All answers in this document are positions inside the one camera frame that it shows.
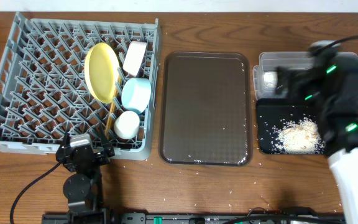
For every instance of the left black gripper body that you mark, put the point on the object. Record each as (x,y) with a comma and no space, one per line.
(84,153)

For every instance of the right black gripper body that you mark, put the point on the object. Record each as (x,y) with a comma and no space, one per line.
(311,85)

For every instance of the wooden chopstick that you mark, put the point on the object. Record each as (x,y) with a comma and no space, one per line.
(116,89)
(110,120)

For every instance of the small white cup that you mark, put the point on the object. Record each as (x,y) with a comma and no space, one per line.
(127,125)

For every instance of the green snack wrapper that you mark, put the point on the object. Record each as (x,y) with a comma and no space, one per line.
(269,80)

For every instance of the light blue bowl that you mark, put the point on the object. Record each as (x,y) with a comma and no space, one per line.
(136,94)

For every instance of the yellow plate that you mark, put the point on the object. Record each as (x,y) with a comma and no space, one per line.
(101,72)

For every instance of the white plate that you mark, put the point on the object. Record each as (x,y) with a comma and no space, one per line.
(134,57)

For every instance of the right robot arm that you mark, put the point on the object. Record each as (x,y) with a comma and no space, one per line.
(337,121)

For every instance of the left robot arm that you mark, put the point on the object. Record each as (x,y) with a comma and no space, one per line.
(84,189)

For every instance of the black waste tray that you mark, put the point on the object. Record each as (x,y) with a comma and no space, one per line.
(275,109)

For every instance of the pile of rice waste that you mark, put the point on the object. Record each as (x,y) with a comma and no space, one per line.
(291,137)

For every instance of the clear plastic bin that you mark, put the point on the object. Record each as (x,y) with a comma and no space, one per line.
(278,60)

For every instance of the grey plastic dish rack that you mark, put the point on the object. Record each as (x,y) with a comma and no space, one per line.
(42,82)

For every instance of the dark brown serving tray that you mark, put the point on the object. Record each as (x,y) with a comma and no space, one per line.
(206,113)

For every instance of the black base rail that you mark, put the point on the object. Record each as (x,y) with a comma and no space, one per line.
(255,215)

